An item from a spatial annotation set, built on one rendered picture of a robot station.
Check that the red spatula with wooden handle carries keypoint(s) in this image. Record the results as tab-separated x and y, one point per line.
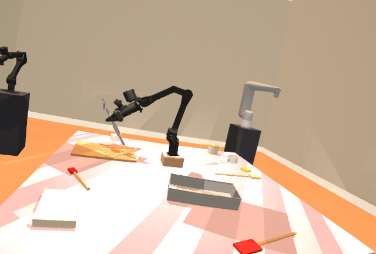
250	246
74	171

